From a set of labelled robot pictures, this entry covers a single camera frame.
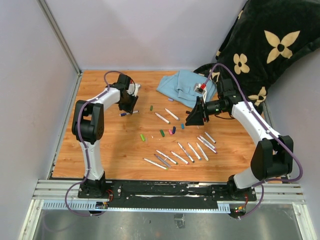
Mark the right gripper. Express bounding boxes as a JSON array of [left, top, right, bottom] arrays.
[[185, 96, 227, 126]]

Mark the navy green marker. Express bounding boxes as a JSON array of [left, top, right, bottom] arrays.
[[119, 110, 140, 117]]

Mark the black marker pen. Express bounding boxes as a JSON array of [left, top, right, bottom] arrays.
[[204, 131, 217, 144]]

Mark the pink marker pen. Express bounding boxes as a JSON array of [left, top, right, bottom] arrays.
[[199, 135, 216, 149]]

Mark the light blue cap marker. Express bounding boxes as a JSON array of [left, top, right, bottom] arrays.
[[187, 142, 202, 161]]

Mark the white olive green marker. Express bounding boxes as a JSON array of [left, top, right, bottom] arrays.
[[155, 112, 171, 124]]

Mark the magenta cap marker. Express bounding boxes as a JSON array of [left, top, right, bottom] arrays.
[[197, 137, 217, 154]]

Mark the light green pen cap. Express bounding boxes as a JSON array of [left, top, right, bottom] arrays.
[[140, 134, 146, 142]]

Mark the white slim marker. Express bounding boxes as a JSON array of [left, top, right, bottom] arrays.
[[196, 143, 209, 162]]

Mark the dark blue cap marker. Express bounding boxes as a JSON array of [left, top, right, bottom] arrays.
[[177, 142, 195, 163]]

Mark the red pink cap marker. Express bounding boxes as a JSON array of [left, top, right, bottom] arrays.
[[170, 151, 189, 165]]

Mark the green cap marker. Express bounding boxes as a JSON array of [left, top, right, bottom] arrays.
[[155, 149, 178, 165]]

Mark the lavender marker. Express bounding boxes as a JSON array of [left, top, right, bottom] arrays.
[[154, 154, 171, 168]]

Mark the light green marker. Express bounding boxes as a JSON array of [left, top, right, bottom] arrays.
[[142, 158, 168, 170]]

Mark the grey blue cap marker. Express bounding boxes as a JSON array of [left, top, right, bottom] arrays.
[[165, 108, 180, 121]]

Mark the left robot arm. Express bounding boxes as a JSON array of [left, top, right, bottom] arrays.
[[71, 71, 140, 199]]

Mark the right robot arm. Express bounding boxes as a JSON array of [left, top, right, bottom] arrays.
[[185, 79, 294, 200]]

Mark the light blue cloth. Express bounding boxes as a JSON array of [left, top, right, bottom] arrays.
[[156, 70, 207, 109]]

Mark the black floral blanket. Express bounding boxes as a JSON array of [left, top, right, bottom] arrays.
[[194, 0, 320, 114]]

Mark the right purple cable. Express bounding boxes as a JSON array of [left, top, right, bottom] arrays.
[[204, 63, 305, 221]]

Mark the purple cable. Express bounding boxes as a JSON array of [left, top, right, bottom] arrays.
[[64, 71, 133, 217], [204, 63, 305, 221]]

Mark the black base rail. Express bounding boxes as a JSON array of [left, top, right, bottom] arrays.
[[78, 180, 257, 211]]

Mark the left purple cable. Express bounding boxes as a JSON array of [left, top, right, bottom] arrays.
[[64, 71, 133, 217]]

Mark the aluminium corner post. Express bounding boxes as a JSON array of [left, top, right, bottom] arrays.
[[36, 0, 83, 76]]

